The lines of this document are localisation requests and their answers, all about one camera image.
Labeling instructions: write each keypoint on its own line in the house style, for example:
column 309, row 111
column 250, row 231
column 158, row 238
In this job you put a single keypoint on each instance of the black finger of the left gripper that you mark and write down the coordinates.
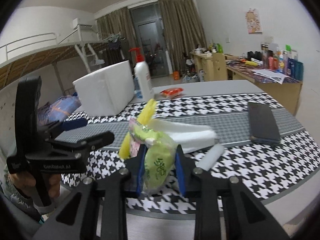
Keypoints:
column 88, row 144

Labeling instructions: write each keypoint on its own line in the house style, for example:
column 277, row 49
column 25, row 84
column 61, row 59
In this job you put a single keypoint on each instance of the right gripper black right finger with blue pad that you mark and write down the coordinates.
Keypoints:
column 184, row 173

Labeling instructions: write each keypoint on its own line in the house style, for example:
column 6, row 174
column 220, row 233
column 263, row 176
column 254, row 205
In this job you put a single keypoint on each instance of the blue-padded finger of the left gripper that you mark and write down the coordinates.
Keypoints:
column 74, row 124

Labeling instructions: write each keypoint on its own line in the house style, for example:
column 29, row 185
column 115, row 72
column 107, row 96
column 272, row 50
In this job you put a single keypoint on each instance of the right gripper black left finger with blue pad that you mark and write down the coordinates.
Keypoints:
column 135, row 181

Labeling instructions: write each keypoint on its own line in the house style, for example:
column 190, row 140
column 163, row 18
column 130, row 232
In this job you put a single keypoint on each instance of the white towel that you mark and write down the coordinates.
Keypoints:
column 191, row 137

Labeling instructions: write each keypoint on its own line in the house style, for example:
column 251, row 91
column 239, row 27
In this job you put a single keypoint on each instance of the person's left hand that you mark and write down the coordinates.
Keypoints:
column 25, row 182

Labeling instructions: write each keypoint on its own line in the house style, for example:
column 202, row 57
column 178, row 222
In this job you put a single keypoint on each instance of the blue plaid quilt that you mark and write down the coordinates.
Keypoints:
column 60, row 110

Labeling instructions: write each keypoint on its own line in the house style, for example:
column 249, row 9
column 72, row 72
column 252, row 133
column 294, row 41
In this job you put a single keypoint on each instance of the white foam box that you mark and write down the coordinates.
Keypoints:
column 107, row 91

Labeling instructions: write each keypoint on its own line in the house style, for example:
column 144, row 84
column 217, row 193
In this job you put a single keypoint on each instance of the red snack packet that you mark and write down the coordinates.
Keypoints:
column 171, row 92

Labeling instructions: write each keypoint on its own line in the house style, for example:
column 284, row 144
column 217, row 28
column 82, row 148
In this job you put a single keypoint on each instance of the white pump bottle red cap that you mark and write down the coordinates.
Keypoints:
column 142, row 75

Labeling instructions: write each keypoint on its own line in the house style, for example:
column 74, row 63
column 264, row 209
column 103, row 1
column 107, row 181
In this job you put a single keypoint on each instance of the houndstooth table cloth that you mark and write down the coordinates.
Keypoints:
column 203, row 121

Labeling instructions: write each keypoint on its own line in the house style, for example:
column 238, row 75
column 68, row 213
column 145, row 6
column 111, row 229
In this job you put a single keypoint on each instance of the metal bunk bed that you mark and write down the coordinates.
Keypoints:
column 26, row 55

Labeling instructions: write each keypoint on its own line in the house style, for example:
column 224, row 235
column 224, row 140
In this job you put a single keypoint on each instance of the black smartphone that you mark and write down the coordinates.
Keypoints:
column 263, row 128

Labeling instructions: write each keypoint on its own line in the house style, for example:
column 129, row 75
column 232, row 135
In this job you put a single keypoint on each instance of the orange bucket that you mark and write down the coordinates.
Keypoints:
column 176, row 75

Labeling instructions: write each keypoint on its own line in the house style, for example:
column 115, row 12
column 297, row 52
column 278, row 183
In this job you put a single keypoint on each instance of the wooden smiley chair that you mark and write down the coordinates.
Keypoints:
column 219, row 67

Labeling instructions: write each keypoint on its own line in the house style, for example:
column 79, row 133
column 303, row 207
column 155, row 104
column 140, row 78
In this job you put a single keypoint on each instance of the white air conditioner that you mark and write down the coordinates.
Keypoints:
column 82, row 23

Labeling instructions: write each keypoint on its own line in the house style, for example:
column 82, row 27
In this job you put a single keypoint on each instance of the left brown curtain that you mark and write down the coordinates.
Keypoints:
column 117, row 29

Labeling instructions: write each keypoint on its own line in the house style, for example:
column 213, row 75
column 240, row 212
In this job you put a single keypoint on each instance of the brown curtain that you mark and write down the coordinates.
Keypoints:
column 117, row 29
column 183, row 29

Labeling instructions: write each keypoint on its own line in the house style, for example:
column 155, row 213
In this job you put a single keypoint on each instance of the glass balcony door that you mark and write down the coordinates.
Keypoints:
column 149, row 28

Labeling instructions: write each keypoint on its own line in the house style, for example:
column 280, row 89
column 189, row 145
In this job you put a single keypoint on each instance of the white paper sheets on desk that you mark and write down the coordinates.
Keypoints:
column 274, row 76

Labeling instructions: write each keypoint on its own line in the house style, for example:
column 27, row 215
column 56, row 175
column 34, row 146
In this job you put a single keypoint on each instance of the long wooden desk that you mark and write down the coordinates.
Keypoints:
column 287, row 94

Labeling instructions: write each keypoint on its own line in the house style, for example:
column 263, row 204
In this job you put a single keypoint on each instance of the right brown curtain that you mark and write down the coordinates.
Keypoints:
column 183, row 29

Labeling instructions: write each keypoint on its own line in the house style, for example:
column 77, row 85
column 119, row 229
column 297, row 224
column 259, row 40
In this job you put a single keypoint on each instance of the pink cartoon wall poster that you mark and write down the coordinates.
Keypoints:
column 253, row 21

